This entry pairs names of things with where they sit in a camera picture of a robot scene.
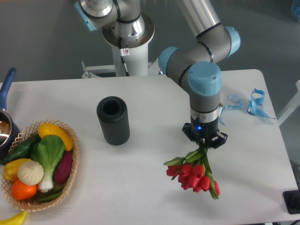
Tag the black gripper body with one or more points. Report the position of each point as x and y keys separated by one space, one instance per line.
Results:
x=196 y=129

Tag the red tulip bouquet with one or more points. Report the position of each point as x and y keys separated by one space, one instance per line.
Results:
x=193 y=170

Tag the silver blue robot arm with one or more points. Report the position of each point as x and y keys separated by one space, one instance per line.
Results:
x=195 y=70

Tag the blue ribbon strip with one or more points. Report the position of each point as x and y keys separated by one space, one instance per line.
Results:
x=236 y=105

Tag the blue ribbon tangle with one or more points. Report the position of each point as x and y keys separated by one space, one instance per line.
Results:
x=255 y=105

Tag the black ribbed vase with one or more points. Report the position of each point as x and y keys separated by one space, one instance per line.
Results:
x=112 y=113

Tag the black device at edge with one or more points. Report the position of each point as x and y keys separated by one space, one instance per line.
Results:
x=292 y=201

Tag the purple sweet potato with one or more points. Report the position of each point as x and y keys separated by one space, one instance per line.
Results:
x=63 y=170

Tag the green bok choy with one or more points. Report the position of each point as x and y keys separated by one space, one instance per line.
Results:
x=48 y=153

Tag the dark green cucumber in basket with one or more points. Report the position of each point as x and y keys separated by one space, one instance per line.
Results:
x=49 y=196

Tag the white steamed bun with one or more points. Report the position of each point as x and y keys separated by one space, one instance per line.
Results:
x=30 y=173

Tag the woven bamboo basket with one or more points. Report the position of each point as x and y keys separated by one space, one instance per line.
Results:
x=47 y=127

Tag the orange fruit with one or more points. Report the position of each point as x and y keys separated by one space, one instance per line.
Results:
x=21 y=191

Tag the yellow bell pepper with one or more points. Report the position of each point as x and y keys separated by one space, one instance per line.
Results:
x=10 y=169

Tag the yellow banana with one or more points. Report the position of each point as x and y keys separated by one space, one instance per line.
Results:
x=17 y=219

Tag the white table leg frame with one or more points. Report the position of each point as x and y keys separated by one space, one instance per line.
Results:
x=290 y=107

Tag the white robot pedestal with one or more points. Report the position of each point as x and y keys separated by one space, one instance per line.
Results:
x=129 y=45

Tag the blue handled saucepan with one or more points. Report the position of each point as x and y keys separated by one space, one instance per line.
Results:
x=8 y=129

